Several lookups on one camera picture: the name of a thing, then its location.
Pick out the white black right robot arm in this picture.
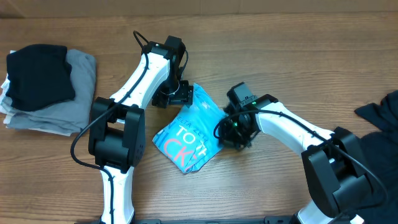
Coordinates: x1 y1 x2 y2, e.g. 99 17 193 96
214 91 376 223

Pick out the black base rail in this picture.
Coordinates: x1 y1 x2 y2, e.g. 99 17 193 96
74 215 299 224

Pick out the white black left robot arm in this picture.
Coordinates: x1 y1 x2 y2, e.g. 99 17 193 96
88 36 193 223

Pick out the folded black garment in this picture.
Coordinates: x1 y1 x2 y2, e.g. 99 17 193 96
6 44 75 111

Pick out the folded grey garment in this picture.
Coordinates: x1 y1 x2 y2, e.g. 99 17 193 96
3 49 96 136

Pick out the light blue t-shirt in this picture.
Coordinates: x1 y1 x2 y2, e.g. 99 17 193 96
152 84 226 174

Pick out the black shirt pile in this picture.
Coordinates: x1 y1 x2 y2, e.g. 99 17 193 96
354 91 397 223

